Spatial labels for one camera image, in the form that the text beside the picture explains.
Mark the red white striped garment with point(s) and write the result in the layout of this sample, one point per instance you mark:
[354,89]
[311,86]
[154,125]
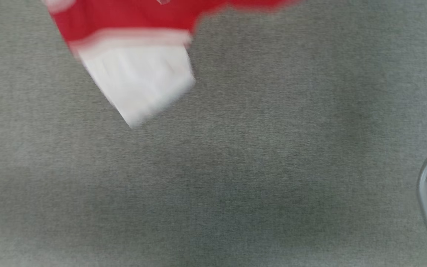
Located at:
[139,74]

